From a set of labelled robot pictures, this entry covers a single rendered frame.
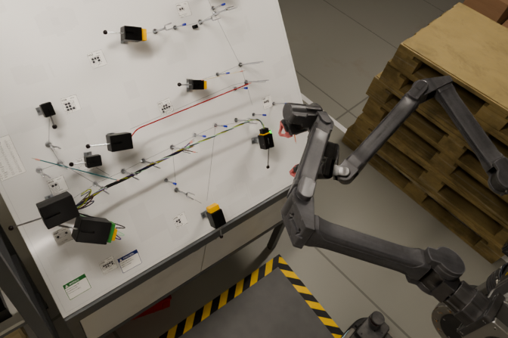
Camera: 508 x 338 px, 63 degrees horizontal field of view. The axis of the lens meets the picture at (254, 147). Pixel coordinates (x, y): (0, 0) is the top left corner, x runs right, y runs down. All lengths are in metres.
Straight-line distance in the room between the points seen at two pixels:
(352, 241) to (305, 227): 0.13
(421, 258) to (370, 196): 2.05
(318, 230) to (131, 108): 0.79
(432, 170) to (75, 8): 2.40
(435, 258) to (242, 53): 1.02
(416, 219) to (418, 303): 0.61
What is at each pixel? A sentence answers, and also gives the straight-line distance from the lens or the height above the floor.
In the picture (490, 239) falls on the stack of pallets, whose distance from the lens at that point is 3.20.
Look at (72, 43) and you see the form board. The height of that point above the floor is 1.47.
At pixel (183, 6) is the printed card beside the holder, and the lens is 1.58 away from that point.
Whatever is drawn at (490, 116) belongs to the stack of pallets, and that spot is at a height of 0.90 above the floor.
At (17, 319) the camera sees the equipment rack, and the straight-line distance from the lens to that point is 1.40.
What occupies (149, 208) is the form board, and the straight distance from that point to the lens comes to 1.53.
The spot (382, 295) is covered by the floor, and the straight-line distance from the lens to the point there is 2.79.
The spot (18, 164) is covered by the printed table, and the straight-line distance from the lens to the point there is 1.41.
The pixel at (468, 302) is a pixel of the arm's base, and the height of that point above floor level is 1.48.
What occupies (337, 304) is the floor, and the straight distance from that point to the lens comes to 2.65.
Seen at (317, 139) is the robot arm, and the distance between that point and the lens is 1.25.
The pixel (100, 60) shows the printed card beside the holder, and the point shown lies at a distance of 1.45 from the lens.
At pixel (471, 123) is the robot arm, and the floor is 1.50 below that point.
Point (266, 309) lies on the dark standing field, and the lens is 2.52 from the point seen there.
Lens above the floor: 2.34
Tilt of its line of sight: 49 degrees down
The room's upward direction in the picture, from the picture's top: 15 degrees clockwise
